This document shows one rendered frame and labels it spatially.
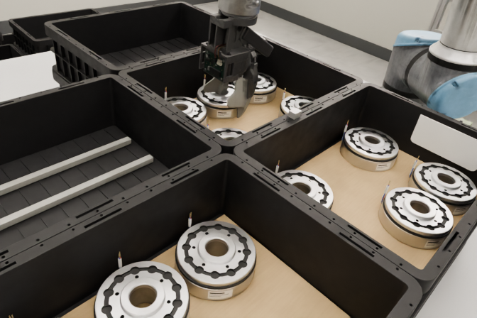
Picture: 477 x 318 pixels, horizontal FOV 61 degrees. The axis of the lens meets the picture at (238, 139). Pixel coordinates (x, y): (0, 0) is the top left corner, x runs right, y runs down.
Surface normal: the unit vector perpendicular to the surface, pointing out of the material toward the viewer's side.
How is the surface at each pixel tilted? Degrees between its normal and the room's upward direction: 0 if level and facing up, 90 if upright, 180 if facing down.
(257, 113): 0
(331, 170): 0
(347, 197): 0
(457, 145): 90
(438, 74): 94
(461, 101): 97
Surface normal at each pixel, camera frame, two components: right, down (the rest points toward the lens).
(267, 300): 0.11, -0.82
